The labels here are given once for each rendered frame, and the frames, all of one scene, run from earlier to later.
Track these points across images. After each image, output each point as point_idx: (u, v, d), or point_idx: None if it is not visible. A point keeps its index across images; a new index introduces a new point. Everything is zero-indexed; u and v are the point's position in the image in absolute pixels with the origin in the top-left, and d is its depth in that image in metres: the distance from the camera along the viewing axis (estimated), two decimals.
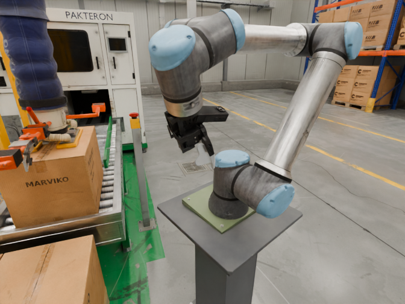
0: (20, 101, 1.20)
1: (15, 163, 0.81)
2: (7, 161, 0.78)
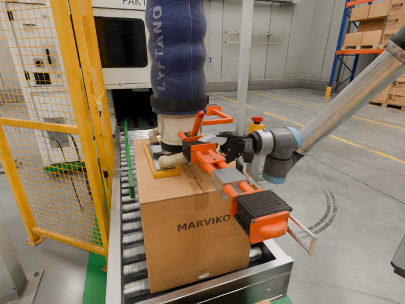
0: (160, 101, 0.81)
1: None
2: (284, 224, 0.39)
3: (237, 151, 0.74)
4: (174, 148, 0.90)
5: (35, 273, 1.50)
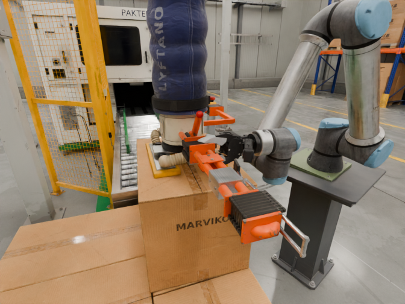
0: (161, 101, 0.82)
1: None
2: (276, 225, 0.39)
3: (237, 151, 0.74)
4: (175, 148, 0.90)
5: (60, 208, 2.14)
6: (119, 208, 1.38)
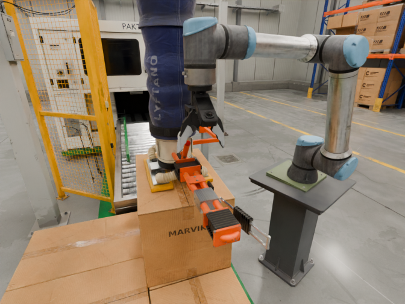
0: (156, 128, 0.99)
1: None
2: (237, 234, 0.56)
3: None
4: (169, 165, 1.07)
5: (65, 212, 2.32)
6: (120, 215, 1.56)
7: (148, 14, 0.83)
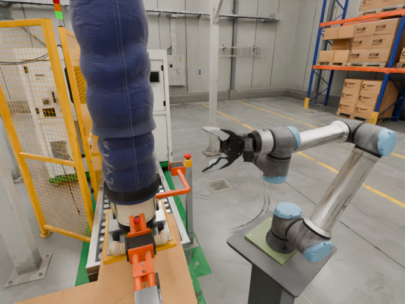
0: (109, 192, 0.88)
1: None
2: None
3: (237, 150, 0.74)
4: (127, 228, 0.96)
5: (47, 255, 2.26)
6: (94, 278, 1.50)
7: (98, 124, 0.78)
